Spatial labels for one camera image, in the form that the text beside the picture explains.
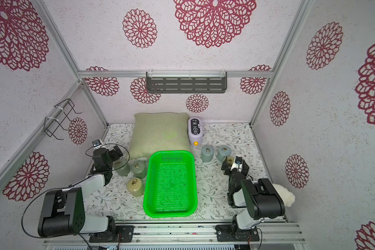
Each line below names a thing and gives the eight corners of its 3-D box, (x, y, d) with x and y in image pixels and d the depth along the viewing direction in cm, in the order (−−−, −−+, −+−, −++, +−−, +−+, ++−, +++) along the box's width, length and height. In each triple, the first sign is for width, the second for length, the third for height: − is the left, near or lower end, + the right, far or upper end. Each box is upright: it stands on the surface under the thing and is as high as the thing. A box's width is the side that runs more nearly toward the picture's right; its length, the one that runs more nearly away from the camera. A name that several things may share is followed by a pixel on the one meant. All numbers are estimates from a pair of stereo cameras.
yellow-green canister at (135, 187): (129, 197, 87) (124, 190, 80) (132, 184, 92) (127, 177, 85) (143, 197, 87) (139, 190, 80) (145, 184, 92) (141, 177, 85)
